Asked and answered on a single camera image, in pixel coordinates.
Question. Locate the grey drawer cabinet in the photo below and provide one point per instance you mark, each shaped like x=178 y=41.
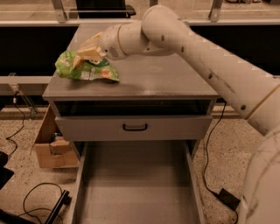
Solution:
x=147 y=86

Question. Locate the green rice chip bag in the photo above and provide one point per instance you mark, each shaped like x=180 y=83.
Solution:
x=71 y=66

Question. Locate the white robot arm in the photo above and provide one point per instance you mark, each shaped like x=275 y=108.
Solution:
x=249 y=90

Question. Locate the grey closed upper drawer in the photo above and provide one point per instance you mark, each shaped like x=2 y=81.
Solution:
x=109 y=128

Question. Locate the brown cardboard box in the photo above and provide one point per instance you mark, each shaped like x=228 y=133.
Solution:
x=52 y=150

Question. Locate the black stand leg left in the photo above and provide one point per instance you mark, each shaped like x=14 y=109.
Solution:
x=64 y=200

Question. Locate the black object at left edge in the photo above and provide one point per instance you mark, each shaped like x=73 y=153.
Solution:
x=5 y=174

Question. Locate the grey open lower drawer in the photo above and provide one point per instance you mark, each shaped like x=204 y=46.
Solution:
x=141 y=182

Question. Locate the black drawer handle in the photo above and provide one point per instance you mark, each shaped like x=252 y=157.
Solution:
x=140 y=128

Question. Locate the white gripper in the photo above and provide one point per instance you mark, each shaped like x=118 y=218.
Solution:
x=109 y=44

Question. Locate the black power adapter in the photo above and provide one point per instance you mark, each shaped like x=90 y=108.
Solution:
x=228 y=199

